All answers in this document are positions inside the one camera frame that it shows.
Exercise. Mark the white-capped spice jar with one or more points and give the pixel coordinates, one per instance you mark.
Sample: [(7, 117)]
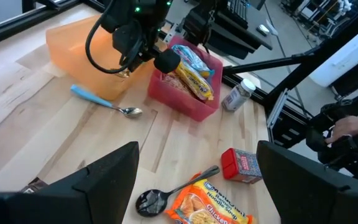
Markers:
[(236, 98)]

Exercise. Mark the dark metal spoon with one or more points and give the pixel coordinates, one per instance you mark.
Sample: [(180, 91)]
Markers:
[(152, 202)]

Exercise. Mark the person's hand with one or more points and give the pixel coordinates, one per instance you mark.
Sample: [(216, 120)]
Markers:
[(350, 127)]

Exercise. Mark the red patterned spice tin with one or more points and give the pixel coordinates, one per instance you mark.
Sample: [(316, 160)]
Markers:
[(244, 166)]

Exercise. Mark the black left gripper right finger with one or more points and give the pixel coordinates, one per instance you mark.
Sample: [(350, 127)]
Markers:
[(297, 193)]

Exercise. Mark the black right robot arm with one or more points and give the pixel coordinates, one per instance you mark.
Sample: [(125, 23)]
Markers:
[(222, 28)]

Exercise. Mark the black device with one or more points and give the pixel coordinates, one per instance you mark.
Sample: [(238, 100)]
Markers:
[(337, 155)]

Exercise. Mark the pink plastic bin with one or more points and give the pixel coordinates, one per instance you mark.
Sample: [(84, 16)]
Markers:
[(182, 105)]

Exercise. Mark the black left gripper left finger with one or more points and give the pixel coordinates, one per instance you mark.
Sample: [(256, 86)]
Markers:
[(110, 186)]

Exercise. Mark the blue ramen packet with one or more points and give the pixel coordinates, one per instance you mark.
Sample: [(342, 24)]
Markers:
[(191, 57)]

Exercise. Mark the orange chicken ramen packet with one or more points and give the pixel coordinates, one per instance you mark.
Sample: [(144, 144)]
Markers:
[(204, 205)]

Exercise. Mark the orange translucent bin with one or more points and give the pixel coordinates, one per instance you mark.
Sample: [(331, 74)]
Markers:
[(73, 53)]

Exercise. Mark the red ramen packet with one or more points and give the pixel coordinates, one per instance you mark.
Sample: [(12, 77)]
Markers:
[(174, 82)]

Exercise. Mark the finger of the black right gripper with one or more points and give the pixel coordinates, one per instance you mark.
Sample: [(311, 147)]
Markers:
[(127, 40), (167, 61)]

